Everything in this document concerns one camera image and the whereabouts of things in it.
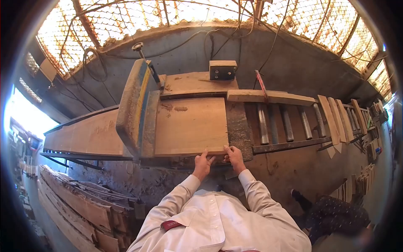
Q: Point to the person's right hand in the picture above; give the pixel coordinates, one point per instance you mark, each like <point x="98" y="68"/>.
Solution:
<point x="236" y="160"/>

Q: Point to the person's left hand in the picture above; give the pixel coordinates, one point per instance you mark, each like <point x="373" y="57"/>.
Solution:
<point x="202" y="165"/>

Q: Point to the person's right fingers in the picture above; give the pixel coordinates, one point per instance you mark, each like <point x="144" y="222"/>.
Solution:
<point x="236" y="149"/>

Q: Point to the person's left thumb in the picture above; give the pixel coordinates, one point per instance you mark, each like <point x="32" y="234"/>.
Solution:
<point x="212" y="159"/>

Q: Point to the person's right index finger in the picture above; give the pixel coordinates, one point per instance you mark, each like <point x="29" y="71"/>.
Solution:
<point x="227" y="149"/>

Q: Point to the person's right thumb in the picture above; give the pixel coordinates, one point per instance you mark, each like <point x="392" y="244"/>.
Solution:
<point x="225" y="158"/>

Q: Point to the person's left index finger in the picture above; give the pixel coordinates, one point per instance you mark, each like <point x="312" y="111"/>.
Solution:
<point x="205" y="154"/>

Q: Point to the long wide wooden plank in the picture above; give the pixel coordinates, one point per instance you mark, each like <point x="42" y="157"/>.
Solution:
<point x="192" y="126"/>

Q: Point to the metal roller conveyor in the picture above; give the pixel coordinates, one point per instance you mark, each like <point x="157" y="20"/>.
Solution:
<point x="288" y="127"/>

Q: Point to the pale wooden fence board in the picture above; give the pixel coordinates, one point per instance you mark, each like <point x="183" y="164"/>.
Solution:
<point x="270" y="97"/>

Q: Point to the person's body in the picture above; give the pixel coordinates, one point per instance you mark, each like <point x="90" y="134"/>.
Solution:
<point x="217" y="226"/>

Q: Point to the red metal bar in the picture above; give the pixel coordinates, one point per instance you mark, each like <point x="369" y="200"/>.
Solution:
<point x="261" y="85"/>

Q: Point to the dusty band saw machine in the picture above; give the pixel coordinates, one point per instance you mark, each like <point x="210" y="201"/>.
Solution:
<point x="135" y="107"/>

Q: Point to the short wooden slat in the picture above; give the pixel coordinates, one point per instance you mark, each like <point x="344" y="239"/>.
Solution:
<point x="329" y="121"/>
<point x="345" y="121"/>
<point x="359" y="116"/>
<point x="337" y="119"/>

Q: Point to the stack of small wood pieces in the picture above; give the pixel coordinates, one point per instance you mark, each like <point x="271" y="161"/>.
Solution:
<point x="359" y="184"/>

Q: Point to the pile of rough planks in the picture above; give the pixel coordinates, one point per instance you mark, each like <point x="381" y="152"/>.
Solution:
<point x="82" y="204"/>

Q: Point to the black electrical switch box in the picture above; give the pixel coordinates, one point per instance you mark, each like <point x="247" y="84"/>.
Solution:
<point x="222" y="70"/>

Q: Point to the metal guide rail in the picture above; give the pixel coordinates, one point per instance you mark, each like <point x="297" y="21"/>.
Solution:
<point x="78" y="156"/>

